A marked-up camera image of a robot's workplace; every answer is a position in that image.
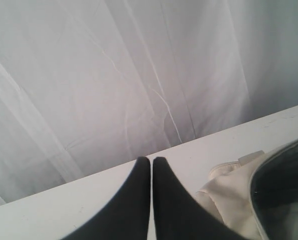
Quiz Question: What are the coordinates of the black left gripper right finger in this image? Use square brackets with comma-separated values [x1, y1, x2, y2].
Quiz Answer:
[152, 157, 241, 240]

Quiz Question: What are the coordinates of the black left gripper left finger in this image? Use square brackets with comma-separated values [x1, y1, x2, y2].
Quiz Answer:
[64, 157, 150, 240]

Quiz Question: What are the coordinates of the cream fabric duffel bag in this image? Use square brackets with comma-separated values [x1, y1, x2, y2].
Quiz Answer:
[195, 139, 298, 240]

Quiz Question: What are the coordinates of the white backdrop curtain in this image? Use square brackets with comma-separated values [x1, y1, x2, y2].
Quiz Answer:
[0, 0, 298, 206]

